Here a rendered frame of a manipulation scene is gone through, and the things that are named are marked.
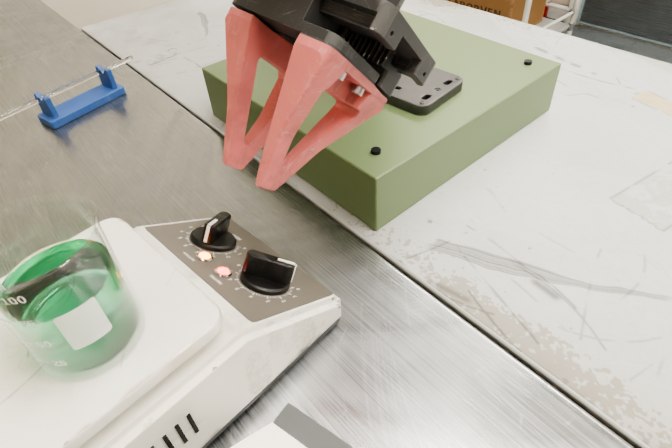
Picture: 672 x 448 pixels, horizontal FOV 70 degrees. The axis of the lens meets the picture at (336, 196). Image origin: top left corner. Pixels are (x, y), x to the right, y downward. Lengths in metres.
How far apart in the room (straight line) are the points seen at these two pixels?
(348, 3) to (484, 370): 0.23
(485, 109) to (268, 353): 0.29
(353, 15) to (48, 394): 0.22
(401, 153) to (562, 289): 0.16
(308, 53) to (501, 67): 0.34
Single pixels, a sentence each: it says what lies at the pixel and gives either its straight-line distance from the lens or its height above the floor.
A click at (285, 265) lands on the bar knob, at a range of 0.30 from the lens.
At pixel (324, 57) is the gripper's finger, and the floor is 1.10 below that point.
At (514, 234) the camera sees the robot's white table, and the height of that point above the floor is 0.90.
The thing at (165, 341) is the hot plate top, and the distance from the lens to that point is 0.26.
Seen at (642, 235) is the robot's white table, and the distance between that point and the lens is 0.46.
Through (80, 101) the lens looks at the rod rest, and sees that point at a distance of 0.67.
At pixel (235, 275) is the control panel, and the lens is 0.32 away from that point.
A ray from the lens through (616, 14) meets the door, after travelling 3.26.
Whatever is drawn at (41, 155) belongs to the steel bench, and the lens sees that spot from 0.61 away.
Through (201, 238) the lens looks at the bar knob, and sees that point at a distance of 0.34.
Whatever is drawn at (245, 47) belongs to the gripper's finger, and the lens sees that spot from 0.25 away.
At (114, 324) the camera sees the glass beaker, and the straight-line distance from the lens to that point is 0.24.
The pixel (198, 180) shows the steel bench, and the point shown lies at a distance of 0.49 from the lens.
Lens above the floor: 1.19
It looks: 41 degrees down
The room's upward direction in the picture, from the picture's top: 4 degrees counter-clockwise
